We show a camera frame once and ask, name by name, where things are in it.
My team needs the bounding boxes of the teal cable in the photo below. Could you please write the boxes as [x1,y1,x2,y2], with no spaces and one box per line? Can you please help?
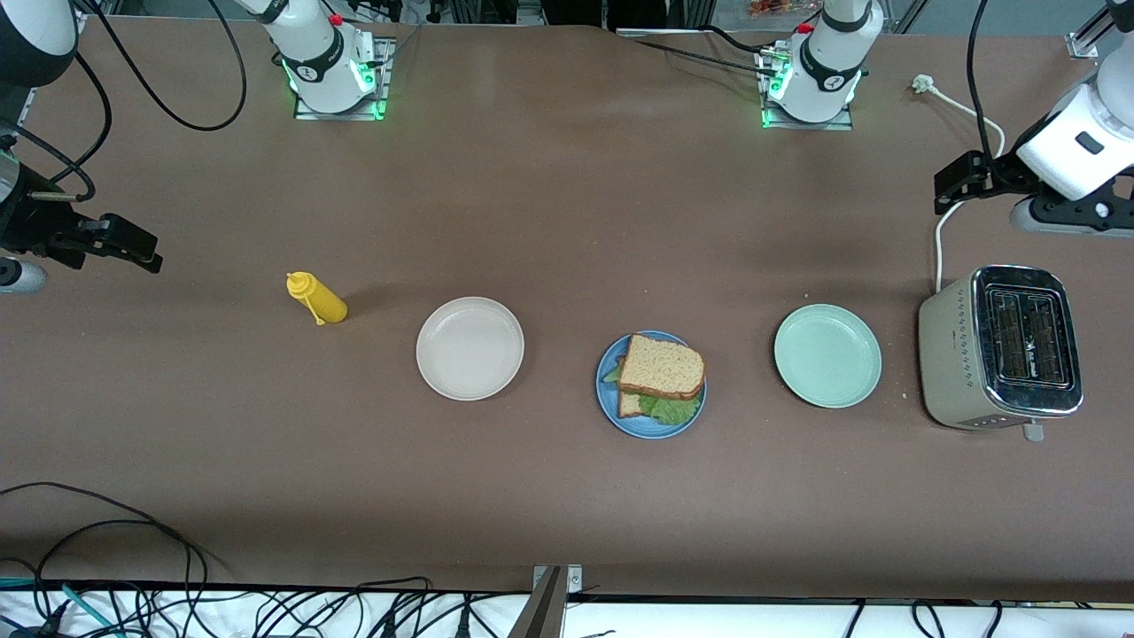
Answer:
[0,577,116,637]

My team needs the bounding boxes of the black cable on table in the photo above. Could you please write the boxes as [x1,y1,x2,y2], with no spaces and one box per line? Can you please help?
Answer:
[616,25,785,81]

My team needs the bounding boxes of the yellow squeeze bottle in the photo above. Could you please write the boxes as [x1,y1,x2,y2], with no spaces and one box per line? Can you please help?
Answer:
[285,271,349,327]

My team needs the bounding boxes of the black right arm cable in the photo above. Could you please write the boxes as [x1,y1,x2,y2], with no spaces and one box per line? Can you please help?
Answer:
[0,0,249,205]

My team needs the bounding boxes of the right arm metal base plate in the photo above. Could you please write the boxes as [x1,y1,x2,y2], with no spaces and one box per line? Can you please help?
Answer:
[293,35,395,121]

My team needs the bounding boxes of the green lettuce leaf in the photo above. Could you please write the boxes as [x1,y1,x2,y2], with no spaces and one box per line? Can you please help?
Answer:
[602,362,703,425]

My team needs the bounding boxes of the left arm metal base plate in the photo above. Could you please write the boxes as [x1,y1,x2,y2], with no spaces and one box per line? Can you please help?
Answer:
[757,44,856,132]

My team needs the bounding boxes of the green round plate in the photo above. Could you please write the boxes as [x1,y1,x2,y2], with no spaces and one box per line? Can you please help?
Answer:
[773,303,883,409]

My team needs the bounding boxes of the white toaster power cable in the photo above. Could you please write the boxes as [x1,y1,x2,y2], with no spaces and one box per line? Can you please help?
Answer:
[912,74,1007,295]

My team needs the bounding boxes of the grey metal bracket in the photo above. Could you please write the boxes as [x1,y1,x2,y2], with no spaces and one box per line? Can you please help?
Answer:
[532,564,585,595]

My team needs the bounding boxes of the aluminium frame profile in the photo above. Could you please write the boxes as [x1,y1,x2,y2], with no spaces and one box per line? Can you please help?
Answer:
[1066,0,1119,59]

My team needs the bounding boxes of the dark aluminium bar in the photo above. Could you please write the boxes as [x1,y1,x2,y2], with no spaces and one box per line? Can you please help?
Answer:
[508,567,568,638]

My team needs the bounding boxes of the beige chrome toaster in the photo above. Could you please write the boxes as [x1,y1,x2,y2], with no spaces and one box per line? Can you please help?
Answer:
[918,264,1086,443]

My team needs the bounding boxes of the blue round plate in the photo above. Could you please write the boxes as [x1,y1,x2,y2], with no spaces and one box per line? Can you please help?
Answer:
[595,330,708,440]

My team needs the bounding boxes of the black looped cable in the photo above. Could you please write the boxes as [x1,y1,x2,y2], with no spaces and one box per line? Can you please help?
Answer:
[0,482,211,612]

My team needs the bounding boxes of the beige round plate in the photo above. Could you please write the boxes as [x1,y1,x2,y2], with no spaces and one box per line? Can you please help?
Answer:
[416,296,525,402]

